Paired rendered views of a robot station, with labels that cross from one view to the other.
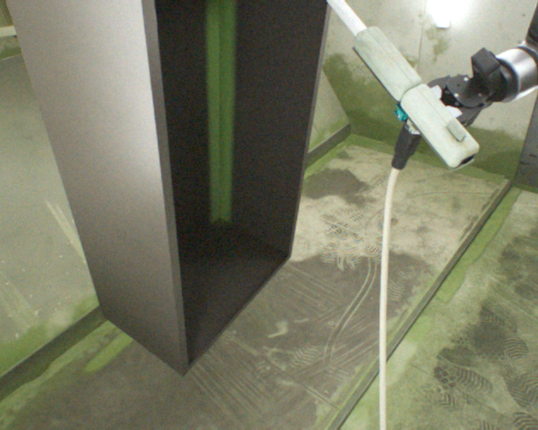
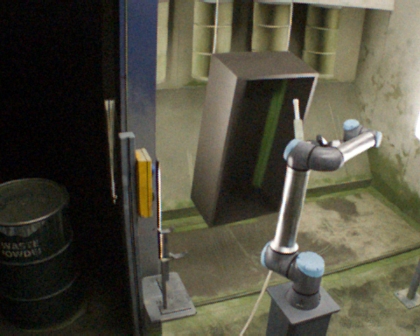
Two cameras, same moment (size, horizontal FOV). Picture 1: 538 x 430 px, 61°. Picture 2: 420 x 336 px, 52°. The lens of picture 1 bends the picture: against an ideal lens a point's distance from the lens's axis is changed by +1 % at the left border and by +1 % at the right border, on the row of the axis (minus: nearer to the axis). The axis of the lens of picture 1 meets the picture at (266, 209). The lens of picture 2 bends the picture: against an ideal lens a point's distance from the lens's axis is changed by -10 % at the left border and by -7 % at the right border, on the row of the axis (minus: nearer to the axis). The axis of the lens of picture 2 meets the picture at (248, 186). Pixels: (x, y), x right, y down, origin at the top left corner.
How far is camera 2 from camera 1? 2.03 m
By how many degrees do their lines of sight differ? 18
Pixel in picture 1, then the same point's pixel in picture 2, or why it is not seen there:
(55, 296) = (173, 193)
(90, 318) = (183, 211)
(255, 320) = (255, 244)
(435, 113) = not seen: hidden behind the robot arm
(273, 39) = (291, 114)
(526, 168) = not seen: outside the picture
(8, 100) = (192, 102)
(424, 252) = (360, 251)
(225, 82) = (274, 123)
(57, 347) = (164, 216)
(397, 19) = (402, 128)
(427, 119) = not seen: hidden behind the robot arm
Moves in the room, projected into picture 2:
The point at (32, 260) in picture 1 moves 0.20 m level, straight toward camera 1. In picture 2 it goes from (171, 173) to (173, 184)
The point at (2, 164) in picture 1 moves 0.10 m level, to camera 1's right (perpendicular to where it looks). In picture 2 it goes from (178, 128) to (187, 130)
